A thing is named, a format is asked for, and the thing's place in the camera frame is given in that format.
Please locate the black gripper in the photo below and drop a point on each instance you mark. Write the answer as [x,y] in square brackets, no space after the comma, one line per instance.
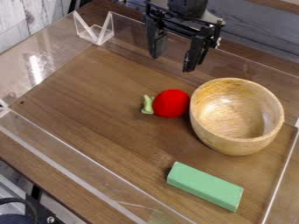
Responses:
[184,17]

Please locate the red round plush tomato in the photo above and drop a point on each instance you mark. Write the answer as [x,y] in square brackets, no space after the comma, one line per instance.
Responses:
[168,104]

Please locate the wooden bowl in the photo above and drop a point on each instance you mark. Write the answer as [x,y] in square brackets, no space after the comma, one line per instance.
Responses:
[237,115]

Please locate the green rectangular block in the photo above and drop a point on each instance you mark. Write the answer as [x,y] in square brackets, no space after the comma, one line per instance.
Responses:
[206,186]

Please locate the black clamp with bolt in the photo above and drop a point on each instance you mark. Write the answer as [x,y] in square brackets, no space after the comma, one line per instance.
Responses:
[39,213]

